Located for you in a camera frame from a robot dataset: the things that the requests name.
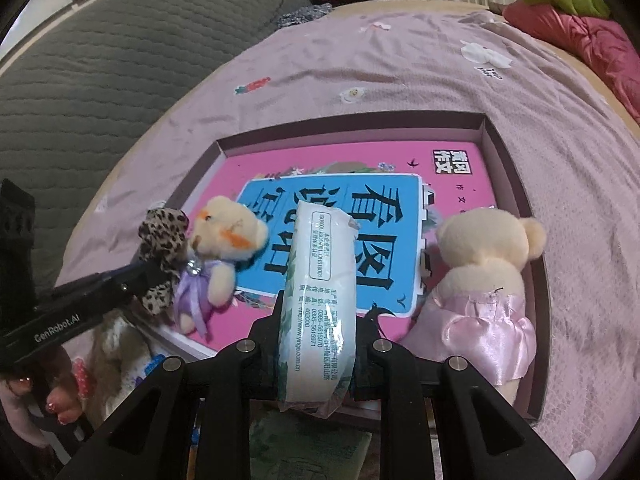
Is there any white green tissue pack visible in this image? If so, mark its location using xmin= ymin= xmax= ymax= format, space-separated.
xmin=276 ymin=200 xmax=362 ymax=418

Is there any blue knitted cloth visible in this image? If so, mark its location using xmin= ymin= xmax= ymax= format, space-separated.
xmin=274 ymin=4 xmax=333 ymax=28

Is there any teddy bear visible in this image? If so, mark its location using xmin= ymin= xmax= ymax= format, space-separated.
xmin=400 ymin=207 xmax=548 ymax=403
xmin=172 ymin=195 xmax=271 ymax=336

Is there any grey cardboard box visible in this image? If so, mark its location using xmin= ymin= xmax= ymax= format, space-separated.
xmin=132 ymin=112 xmax=551 ymax=421

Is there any grey quilted headboard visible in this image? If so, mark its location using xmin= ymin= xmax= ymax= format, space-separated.
xmin=0 ymin=0 xmax=311 ymax=221

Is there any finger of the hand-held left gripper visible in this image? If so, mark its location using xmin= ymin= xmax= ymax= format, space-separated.
xmin=80 ymin=259 xmax=166 ymax=321

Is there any person's left hand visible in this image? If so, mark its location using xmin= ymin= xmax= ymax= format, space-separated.
xmin=0 ymin=352 xmax=98 ymax=428

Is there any leopard print scrunchie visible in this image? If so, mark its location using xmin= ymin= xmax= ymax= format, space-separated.
xmin=139 ymin=206 xmax=193 ymax=317

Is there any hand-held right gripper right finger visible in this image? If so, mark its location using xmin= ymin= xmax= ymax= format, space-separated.
xmin=350 ymin=307 xmax=576 ymax=480

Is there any pink quilt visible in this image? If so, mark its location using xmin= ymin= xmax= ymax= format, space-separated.
xmin=502 ymin=2 xmax=640 ymax=126

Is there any pink and blue book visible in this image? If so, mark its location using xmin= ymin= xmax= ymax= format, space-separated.
xmin=165 ymin=132 xmax=501 ymax=356

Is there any purple printed bed sheet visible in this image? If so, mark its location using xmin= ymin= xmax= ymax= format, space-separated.
xmin=50 ymin=0 xmax=640 ymax=480

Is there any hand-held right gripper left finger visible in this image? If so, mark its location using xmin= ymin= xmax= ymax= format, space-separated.
xmin=52 ymin=305 xmax=291 ymax=480

